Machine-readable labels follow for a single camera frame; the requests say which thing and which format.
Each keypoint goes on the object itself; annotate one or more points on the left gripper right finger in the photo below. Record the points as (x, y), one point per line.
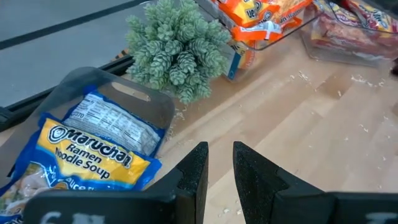
(295, 205)

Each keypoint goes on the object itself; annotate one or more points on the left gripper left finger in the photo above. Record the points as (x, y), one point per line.
(124, 207)

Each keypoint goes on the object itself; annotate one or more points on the orange Maruchan ramen pack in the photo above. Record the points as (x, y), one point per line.
(292, 12)
(245, 12)
(264, 32)

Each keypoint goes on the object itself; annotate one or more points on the red Maruchan ramen pack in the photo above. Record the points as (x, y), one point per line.
(373, 17)
(339, 34)

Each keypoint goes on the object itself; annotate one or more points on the dark smoked plastic bin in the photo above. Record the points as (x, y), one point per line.
(81, 77)

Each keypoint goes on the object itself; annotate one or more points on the clear plastic bin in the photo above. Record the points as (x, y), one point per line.
(232, 63)
(342, 59)

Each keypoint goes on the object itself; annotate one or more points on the pale green artificial succulent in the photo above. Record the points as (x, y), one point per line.
(177, 53)

